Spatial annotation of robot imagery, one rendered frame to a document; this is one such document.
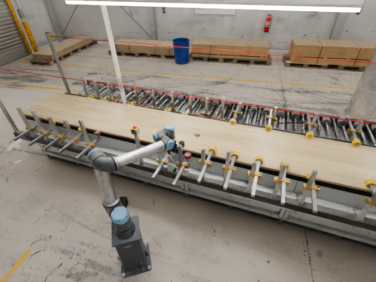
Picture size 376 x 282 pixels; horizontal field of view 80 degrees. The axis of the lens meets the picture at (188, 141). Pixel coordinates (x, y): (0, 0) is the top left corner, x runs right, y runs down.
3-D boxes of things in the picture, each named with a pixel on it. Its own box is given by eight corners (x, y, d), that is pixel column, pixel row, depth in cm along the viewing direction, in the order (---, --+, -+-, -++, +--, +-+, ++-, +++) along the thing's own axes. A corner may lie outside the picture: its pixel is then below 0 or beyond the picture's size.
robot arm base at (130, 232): (136, 236, 208) (134, 230, 202) (115, 241, 204) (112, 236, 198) (134, 219, 223) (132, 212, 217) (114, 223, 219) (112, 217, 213)
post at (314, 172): (301, 206, 220) (318, 172, 191) (297, 205, 221) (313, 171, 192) (301, 203, 223) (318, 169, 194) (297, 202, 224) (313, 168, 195)
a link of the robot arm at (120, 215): (119, 235, 199) (114, 224, 188) (111, 221, 210) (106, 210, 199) (134, 225, 206) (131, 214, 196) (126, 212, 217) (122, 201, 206)
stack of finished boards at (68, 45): (92, 41, 940) (90, 36, 929) (52, 60, 755) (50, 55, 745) (76, 40, 954) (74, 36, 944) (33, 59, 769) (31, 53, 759)
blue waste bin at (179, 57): (188, 65, 727) (187, 41, 682) (171, 64, 739) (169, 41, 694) (192, 59, 771) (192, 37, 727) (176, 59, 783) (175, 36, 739)
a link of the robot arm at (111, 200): (111, 221, 209) (89, 161, 164) (103, 208, 220) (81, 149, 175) (126, 212, 217) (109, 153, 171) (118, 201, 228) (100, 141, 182)
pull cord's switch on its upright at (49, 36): (74, 99, 405) (49, 33, 337) (67, 98, 409) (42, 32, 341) (77, 97, 411) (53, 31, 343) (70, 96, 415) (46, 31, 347)
